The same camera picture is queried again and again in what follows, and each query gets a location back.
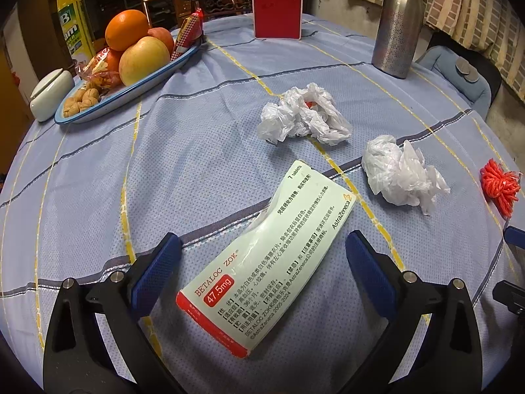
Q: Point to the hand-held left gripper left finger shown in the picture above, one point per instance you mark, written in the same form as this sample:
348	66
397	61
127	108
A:
156	279

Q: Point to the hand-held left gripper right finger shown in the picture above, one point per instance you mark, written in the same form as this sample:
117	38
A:
369	277

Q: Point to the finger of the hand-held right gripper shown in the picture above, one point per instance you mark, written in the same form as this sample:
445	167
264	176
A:
516	238
510	297

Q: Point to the white red medicine box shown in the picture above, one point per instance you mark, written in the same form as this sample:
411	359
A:
270	254

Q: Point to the crumpled white plastic bag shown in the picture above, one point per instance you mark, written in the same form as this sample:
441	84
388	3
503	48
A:
398	172
295	113

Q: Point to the black chair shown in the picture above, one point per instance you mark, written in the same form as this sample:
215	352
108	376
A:
491	76

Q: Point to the blue seat cushion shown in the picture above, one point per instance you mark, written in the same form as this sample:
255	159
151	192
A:
445	67

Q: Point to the blue rimmed oval plate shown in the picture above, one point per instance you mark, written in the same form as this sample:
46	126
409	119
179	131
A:
123	96

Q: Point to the white lidded ceramic jar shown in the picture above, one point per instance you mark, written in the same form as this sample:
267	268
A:
50	96

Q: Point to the yellow apple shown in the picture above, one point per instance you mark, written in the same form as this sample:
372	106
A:
144	62

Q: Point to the red fruit in clear wrap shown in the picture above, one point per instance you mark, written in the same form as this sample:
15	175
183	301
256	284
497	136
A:
106	63

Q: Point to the brick pattern curtain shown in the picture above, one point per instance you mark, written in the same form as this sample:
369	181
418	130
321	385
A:
484	0

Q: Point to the red apple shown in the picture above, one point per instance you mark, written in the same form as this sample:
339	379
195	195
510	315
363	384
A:
163	39

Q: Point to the stainless steel bottle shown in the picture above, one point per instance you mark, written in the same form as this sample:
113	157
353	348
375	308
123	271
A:
398	28

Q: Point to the red checkered snack packet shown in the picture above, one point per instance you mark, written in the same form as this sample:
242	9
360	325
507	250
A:
186	35

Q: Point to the orange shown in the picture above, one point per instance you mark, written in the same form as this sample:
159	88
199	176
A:
126	29

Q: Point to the yellow-green tall box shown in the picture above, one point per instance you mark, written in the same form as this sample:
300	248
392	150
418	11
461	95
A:
76	24

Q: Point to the wooden chair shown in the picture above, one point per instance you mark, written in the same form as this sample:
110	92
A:
164	1

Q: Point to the red standing card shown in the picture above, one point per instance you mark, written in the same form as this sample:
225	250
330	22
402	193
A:
277	8

